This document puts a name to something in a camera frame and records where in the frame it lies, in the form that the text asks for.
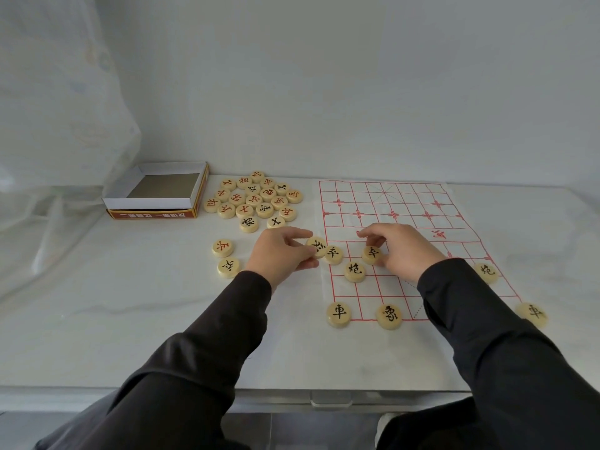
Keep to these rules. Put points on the person's right hand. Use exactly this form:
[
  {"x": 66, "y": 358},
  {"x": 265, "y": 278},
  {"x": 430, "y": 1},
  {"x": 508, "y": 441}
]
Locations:
[{"x": 408, "y": 253}]

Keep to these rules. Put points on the person's left hand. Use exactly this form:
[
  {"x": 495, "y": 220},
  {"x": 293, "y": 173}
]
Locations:
[{"x": 276, "y": 257}]

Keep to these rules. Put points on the round black-marked chess piece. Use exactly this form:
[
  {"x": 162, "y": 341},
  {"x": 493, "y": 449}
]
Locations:
[
  {"x": 389, "y": 316},
  {"x": 486, "y": 272},
  {"x": 318, "y": 246},
  {"x": 371, "y": 254},
  {"x": 355, "y": 271},
  {"x": 532, "y": 315},
  {"x": 338, "y": 314},
  {"x": 334, "y": 255}
]

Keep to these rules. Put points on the red grid xiangqi board sheet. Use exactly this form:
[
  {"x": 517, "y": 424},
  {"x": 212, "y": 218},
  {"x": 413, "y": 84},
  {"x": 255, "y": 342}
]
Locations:
[{"x": 403, "y": 201}]

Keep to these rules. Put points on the pile of wooden xiangqi pieces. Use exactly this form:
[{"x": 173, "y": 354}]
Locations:
[{"x": 253, "y": 199}]

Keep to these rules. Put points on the person's right forearm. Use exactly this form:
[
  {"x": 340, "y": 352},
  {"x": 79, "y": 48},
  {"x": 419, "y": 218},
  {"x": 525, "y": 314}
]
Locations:
[{"x": 506, "y": 360}]

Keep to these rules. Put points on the person's left forearm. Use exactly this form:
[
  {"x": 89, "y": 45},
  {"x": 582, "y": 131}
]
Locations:
[{"x": 187, "y": 370}]

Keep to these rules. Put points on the person's white perforated shoe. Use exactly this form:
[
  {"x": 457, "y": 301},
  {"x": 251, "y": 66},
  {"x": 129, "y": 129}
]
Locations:
[{"x": 382, "y": 426}]

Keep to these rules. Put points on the white cardboard box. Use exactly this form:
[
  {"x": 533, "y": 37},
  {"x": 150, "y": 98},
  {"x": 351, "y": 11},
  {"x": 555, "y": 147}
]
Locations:
[{"x": 150, "y": 203}]

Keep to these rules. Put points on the grey desk drawer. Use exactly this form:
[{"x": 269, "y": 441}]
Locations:
[{"x": 272, "y": 400}]

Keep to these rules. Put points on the sheer white curtain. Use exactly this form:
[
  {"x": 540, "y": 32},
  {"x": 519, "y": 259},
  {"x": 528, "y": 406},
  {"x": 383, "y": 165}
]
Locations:
[{"x": 56, "y": 135}]

